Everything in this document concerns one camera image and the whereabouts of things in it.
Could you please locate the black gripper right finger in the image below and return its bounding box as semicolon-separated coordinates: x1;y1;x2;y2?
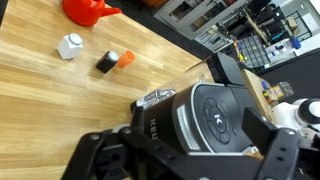
241;107;301;180

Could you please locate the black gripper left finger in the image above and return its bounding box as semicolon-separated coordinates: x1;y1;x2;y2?
61;126;264;180

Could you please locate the black Keurig coffee machine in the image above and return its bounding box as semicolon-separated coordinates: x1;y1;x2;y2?
129;51;268;158

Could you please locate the wooden box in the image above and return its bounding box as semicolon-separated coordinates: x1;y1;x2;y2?
241;68;276;119

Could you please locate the small black orange object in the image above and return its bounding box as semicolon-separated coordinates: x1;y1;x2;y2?
95;50;120;74

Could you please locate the small orange cup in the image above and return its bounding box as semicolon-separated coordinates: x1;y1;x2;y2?
116;49;137;69

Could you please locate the red plastic watering can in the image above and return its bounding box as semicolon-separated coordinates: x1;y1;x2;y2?
61;0;123;28

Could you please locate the grey cabinet with glass doors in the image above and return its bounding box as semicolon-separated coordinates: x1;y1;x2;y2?
153;0;249;42

